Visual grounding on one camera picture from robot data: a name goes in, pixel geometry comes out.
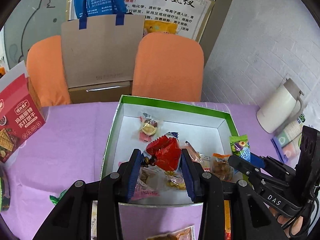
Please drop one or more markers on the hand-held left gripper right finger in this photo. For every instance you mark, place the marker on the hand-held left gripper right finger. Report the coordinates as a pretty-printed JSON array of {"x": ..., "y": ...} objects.
[{"x": 190, "y": 180}]

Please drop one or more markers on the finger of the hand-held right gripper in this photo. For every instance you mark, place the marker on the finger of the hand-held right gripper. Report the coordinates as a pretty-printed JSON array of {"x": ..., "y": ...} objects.
[
  {"x": 257, "y": 160},
  {"x": 245, "y": 166}
]

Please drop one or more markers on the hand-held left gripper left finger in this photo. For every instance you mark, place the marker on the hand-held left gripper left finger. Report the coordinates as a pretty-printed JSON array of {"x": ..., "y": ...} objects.
[{"x": 135, "y": 177}]

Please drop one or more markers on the lime green purple packet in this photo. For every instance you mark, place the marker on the lime green purple packet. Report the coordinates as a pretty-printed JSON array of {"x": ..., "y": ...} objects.
[{"x": 238, "y": 147}]

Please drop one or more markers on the red snack packet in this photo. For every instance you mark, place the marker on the red snack packet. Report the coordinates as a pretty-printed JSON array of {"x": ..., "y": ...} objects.
[{"x": 165, "y": 155}]

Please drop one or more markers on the green cardboard box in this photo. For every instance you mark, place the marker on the green cardboard box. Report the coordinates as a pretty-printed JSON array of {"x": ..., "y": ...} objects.
[{"x": 130, "y": 130}]

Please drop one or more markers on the clear packet brown snacks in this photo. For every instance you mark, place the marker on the clear packet brown snacks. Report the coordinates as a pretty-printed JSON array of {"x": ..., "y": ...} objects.
[{"x": 222, "y": 167}]

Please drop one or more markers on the person's right hand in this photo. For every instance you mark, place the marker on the person's right hand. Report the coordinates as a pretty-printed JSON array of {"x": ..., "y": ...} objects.
[{"x": 298, "y": 227}]

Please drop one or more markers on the clear packet yellow balls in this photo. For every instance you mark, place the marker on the clear packet yellow balls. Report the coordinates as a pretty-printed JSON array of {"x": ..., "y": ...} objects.
[{"x": 176, "y": 181}]

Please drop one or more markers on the orange clear snack packet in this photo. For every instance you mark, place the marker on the orange clear snack packet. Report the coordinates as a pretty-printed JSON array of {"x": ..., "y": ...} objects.
[{"x": 200, "y": 158}]

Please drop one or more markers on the paper cup pack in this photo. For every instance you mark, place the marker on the paper cup pack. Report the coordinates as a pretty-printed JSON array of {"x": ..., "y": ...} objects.
[{"x": 287, "y": 140}]

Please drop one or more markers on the clear egg tart packet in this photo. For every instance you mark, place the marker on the clear egg tart packet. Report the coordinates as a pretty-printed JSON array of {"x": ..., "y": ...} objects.
[{"x": 150, "y": 127}]

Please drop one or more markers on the white thermos jug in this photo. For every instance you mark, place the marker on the white thermos jug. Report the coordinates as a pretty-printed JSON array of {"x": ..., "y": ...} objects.
[{"x": 277, "y": 107}]

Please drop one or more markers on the pink-edged brown snack packet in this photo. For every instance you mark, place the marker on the pink-edged brown snack packet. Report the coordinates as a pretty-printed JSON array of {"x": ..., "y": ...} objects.
[{"x": 175, "y": 235}]

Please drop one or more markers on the purple tablecloth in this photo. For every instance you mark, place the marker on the purple tablecloth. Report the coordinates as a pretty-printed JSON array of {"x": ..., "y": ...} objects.
[{"x": 75, "y": 140}]

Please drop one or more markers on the green snack packet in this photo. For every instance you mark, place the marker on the green snack packet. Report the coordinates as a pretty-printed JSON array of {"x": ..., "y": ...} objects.
[{"x": 58, "y": 198}]

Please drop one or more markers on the orange chair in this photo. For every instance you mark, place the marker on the orange chair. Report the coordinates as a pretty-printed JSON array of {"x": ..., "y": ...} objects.
[
  {"x": 167, "y": 67},
  {"x": 47, "y": 75}
]

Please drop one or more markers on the brown paper bag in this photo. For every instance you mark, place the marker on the brown paper bag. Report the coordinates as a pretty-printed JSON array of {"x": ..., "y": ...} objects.
[{"x": 100, "y": 55}]

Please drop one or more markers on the red cracker box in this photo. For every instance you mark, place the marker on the red cracker box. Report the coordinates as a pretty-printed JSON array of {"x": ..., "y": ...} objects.
[{"x": 20, "y": 120}]

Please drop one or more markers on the instant noodle bowl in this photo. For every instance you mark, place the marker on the instant noodle bowl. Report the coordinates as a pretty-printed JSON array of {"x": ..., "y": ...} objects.
[{"x": 4, "y": 192}]

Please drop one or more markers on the yellow plastic packet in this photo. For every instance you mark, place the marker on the yellow plastic packet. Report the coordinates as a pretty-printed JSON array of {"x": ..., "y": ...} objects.
[{"x": 160, "y": 27}]

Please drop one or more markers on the white text poster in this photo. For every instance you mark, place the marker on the white text poster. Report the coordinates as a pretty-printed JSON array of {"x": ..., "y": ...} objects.
[{"x": 165, "y": 5}]

